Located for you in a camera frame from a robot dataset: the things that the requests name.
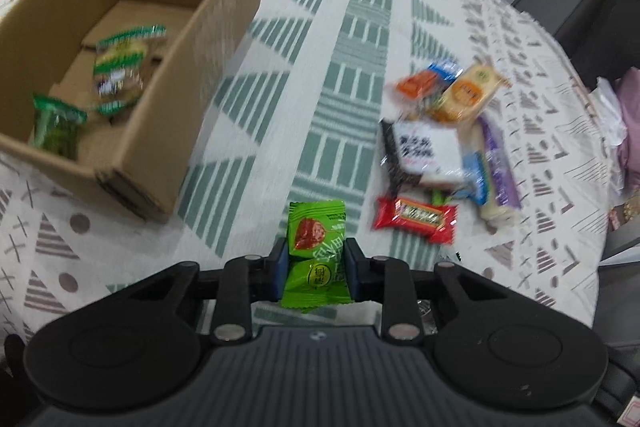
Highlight yellow biscuit stick packet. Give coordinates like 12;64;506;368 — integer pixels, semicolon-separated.
431;64;511;124

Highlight blue candy packet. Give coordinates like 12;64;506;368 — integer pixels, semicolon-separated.
427;58;464;83

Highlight red candy packet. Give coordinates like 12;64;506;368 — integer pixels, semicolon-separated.
372;196;457;245

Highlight black white snack packet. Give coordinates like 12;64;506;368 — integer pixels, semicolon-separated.
380;119;470;194

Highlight blue white snack packet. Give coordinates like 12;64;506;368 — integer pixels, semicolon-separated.
451;150;489;207

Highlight purple wafer packet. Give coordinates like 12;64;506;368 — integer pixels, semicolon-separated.
476;115;522;227

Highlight orange snack packet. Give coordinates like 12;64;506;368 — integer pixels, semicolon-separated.
395;69;445;101

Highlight small green candy packet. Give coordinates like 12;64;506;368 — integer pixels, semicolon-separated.
29;94;88;160

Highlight green white snack packet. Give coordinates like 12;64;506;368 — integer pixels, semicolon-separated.
92;25;167;118

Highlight cardboard box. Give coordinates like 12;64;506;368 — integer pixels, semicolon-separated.
1;0;260;221

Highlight white plastic bag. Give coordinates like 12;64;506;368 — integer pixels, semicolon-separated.
590;77;627;153

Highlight patterned bed cover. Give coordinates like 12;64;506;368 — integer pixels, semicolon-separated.
1;0;610;339

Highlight pink cloth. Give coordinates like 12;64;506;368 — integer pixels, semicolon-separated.
616;67;640;190

